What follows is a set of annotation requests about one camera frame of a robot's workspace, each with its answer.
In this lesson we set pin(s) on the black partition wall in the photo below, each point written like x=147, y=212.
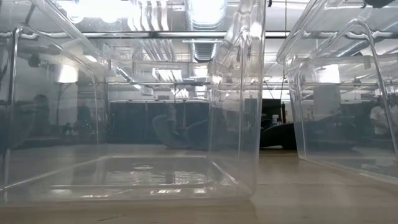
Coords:
x=133, y=124

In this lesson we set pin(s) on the silver ceiling ventilation duct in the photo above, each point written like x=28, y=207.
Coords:
x=205, y=18

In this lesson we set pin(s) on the horizontal overhead frame bar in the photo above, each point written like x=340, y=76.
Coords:
x=155, y=35

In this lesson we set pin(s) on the black cap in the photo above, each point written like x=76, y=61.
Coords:
x=276, y=137

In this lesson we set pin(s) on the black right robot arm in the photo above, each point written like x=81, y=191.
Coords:
x=379, y=2

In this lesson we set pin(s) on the person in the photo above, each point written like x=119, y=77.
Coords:
x=380, y=118

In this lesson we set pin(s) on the blue-grey cap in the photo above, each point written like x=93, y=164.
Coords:
x=168, y=133

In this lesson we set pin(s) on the black workstation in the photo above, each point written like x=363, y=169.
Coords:
x=272, y=109

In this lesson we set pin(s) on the small clear plastic bin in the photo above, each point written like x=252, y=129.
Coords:
x=342, y=124

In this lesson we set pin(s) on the large clear plastic bin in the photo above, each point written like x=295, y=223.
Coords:
x=155, y=174

